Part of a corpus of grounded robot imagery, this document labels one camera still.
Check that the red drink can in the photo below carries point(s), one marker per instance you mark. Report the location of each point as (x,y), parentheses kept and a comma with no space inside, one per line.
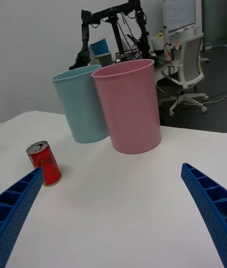
(48,161)

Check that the grey plastic bin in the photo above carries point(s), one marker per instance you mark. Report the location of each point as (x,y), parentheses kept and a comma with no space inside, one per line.
(104,58)

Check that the whiteboard on stand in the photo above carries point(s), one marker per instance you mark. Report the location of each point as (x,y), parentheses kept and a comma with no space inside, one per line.
(178,1)

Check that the grey desk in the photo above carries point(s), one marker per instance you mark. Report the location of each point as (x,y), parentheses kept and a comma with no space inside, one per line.
(163,63)

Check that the white grey office chair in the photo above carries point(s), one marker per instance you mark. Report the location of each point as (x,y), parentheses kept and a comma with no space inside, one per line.
(191,57)

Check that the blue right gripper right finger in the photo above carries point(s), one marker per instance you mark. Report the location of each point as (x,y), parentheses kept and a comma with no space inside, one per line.
(210,201)

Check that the white round container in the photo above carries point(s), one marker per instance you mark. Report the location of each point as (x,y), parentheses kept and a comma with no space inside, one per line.
(158,42)

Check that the pink plastic bin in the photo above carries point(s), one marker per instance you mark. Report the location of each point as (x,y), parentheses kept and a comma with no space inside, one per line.
(130,107)

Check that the small pink-label bottle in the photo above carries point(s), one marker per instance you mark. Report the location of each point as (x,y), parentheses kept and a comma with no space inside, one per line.
(168,52)

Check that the pale blue plastic bin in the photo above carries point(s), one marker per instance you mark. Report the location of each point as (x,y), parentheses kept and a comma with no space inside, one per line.
(78,107)

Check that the small blue plastic bin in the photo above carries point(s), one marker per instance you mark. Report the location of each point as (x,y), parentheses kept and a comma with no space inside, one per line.
(100,47)

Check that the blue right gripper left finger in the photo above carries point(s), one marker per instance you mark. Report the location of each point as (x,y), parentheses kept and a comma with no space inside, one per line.
(16,206)

